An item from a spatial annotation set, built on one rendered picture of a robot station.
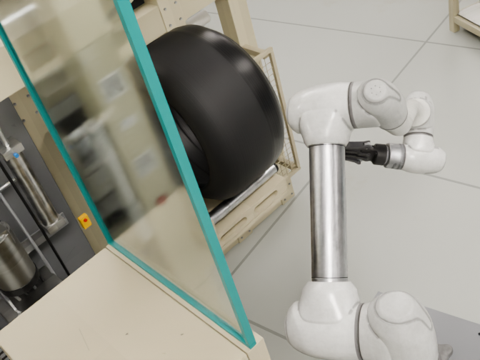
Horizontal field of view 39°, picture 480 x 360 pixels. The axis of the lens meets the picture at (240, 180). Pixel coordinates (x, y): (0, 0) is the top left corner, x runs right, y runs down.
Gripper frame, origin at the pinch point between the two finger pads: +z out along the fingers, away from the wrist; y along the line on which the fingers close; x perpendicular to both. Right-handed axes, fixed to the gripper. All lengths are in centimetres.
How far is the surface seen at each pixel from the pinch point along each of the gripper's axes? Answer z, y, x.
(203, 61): 46, -29, 8
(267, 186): 17.3, 19.2, -6.5
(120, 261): 62, -29, -58
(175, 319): 47, -42, -76
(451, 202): -87, 90, 33
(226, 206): 32.0, 15.0, -18.5
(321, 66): -40, 162, 166
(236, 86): 35.2, -26.9, 1.5
